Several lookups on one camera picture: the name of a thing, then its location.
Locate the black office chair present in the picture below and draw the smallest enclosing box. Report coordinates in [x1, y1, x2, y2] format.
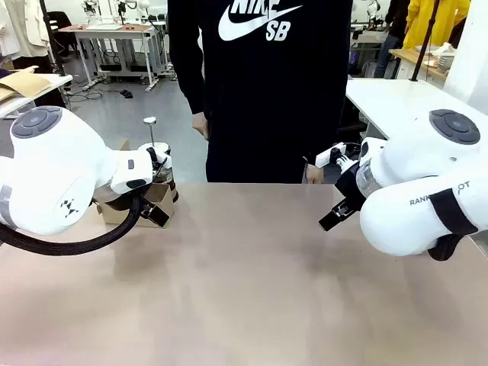
[48, 11, 79, 59]

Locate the wooden-topped background table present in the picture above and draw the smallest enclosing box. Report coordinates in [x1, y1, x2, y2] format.
[388, 47, 451, 82]

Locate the flat brown cardboard sheet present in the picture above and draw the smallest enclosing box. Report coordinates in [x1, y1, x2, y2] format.
[0, 66, 53, 103]

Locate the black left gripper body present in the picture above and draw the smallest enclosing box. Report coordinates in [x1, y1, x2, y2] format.
[140, 201, 171, 228]

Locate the brown cardboard cup carrier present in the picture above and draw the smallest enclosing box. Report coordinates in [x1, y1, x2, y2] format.
[95, 139, 178, 230]

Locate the person's right hand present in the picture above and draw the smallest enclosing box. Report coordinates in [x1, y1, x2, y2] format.
[191, 111, 211, 142]

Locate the small white side table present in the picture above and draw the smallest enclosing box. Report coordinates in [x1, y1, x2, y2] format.
[0, 73, 74, 120]

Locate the person in dark jacket and jeans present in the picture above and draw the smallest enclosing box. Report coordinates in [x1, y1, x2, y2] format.
[374, 0, 412, 79]

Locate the large white table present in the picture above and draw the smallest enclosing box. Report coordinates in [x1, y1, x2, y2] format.
[345, 78, 455, 140]

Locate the person's left hand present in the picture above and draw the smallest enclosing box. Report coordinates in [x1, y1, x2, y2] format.
[304, 163, 325, 185]

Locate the person in black hoodie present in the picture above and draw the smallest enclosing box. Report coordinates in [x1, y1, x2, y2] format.
[166, 0, 354, 185]

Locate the black left arm cable sleeve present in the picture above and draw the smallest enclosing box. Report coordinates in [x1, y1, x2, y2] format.
[0, 196, 144, 256]

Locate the hanging white coat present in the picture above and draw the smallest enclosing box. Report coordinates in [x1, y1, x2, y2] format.
[0, 0, 51, 62]

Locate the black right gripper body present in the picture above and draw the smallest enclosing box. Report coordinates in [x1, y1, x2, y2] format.
[334, 161, 368, 214]

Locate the glass french press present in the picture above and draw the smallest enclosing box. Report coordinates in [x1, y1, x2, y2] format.
[137, 116, 180, 205]

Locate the person in yellow coat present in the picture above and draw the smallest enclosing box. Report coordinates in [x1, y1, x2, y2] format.
[403, 0, 472, 50]

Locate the black tripod pole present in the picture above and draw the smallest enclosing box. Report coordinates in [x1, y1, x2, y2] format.
[409, 0, 444, 83]

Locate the grey-framed table with brown top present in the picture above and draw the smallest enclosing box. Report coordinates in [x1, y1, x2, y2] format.
[56, 22, 169, 93]

